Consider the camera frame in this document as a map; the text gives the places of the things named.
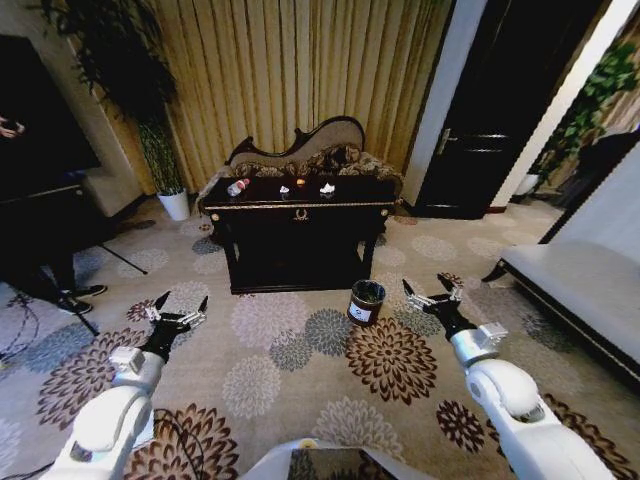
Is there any beige armchair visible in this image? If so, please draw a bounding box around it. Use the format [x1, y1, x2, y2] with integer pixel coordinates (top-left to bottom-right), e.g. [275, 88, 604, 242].
[82, 167, 147, 219]

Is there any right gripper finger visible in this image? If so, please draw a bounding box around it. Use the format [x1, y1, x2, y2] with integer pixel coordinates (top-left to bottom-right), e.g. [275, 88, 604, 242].
[402, 278, 434, 309]
[437, 273, 466, 301]

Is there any black tripod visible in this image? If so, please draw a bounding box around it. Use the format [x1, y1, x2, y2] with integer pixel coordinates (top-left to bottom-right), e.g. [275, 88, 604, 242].
[47, 239, 149, 337]

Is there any black floor cable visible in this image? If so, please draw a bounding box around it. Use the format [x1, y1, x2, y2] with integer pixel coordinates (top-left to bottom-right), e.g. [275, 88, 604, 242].
[152, 417, 214, 480]

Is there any ornate patterned chaise sofa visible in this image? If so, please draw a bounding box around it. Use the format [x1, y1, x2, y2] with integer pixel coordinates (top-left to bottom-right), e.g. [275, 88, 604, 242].
[197, 115, 405, 217]

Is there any beige pleated curtain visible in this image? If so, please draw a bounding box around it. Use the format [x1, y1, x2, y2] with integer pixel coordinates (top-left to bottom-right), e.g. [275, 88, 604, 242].
[144, 0, 456, 194]

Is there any dark chair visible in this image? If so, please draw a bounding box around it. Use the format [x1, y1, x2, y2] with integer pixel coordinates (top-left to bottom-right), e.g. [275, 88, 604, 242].
[554, 129, 640, 211]

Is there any bright green leafy plant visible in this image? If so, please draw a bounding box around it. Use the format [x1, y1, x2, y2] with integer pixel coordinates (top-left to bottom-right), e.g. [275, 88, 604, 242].
[529, 42, 640, 176]

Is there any small white round pot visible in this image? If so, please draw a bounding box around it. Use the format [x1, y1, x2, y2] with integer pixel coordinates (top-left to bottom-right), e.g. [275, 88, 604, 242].
[517, 173, 541, 199]

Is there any white upholstered bench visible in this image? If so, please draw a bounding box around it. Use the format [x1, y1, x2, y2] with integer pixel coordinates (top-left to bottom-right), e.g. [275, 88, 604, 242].
[482, 242, 640, 391]

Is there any silver door handle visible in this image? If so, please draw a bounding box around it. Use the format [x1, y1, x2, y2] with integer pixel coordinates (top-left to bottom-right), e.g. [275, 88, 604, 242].
[435, 128, 459, 156]

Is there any person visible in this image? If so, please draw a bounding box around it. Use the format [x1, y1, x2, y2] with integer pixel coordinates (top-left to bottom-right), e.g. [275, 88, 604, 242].
[9, 194, 109, 316]

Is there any dark wooden door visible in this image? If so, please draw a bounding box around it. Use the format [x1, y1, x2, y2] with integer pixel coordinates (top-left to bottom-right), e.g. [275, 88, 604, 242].
[414, 0, 599, 221]

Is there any tall dark green plant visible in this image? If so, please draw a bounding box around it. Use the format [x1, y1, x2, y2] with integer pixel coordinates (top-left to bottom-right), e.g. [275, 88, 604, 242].
[39, 0, 186, 196]

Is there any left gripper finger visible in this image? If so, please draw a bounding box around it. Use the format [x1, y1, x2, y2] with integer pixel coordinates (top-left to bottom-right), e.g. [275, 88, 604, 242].
[180, 295, 210, 326]
[146, 291, 172, 322]

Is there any white tapered plant pot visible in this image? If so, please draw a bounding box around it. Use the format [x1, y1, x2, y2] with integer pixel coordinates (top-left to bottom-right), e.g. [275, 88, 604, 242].
[157, 188, 192, 222]

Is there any dark wooden console table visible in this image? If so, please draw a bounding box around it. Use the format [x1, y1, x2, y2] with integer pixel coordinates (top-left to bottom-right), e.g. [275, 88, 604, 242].
[202, 174, 401, 296]

